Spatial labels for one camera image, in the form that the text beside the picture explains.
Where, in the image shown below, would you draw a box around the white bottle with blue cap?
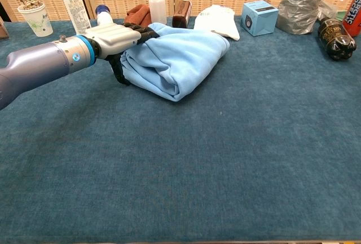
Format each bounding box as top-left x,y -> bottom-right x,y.
95,5 -> 114,28

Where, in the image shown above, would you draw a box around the orange soda bottle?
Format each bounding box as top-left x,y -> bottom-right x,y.
342,0 -> 361,38

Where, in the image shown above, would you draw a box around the small light blue box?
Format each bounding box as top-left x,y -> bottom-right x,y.
241,0 -> 280,37

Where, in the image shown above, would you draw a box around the clear squeeze wash bottle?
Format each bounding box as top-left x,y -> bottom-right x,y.
148,0 -> 168,26

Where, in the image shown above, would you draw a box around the tall white plastic bottle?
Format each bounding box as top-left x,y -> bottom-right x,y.
58,0 -> 93,35

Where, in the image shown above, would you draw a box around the grey garbage bag roll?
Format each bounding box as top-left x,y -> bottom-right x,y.
275,0 -> 338,36

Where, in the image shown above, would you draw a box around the black soda bottle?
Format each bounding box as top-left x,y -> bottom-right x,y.
317,17 -> 356,61

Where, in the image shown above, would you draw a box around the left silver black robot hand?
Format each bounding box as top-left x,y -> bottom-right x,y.
84,21 -> 160,86

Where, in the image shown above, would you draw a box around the white plastic packet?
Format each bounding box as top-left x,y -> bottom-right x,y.
193,5 -> 241,41

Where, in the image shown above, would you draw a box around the light blue sweatpants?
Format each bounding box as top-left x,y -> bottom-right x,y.
121,23 -> 231,103

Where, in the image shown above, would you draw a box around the teal table mat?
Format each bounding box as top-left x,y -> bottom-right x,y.
0,15 -> 361,242

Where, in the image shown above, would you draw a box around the white paper cup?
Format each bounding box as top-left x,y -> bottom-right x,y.
17,2 -> 54,38

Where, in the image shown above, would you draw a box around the brown rectangular jar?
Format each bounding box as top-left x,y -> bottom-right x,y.
172,0 -> 193,29

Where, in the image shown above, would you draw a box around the brown cloth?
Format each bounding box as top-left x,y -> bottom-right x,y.
124,4 -> 152,28

